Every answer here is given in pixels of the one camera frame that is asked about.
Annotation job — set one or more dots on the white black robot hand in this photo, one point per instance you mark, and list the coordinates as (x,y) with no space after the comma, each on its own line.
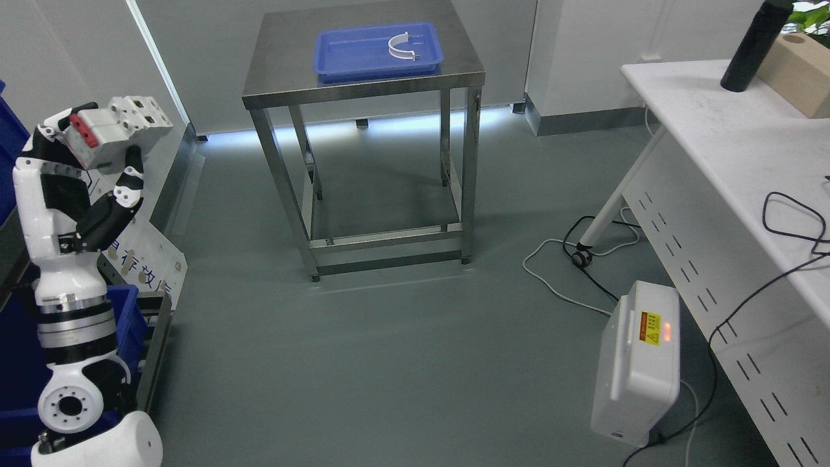
(63,230)

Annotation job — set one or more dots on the grey red circuit breaker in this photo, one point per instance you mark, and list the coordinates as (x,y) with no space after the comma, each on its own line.
(99,138)

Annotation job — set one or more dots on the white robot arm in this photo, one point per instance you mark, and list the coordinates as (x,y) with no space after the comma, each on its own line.
(88,406)

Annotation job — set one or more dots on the large blue bin left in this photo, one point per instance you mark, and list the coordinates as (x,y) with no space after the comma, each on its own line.
(24,371)

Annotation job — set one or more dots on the blue plastic tray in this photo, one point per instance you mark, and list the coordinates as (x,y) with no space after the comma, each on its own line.
(347,55)

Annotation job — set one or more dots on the white box device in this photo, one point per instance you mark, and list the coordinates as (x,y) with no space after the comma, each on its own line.
(638,378)

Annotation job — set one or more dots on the white desk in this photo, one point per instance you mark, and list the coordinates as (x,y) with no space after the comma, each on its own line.
(732,193)

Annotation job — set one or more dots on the black bottle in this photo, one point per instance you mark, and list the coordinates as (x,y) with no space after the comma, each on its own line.
(770,18)

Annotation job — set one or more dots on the wooden box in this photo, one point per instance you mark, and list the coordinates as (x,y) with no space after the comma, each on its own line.
(797,68)

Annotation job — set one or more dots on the white curved plastic bracket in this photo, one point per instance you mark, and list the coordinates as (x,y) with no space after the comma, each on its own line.
(395,49)

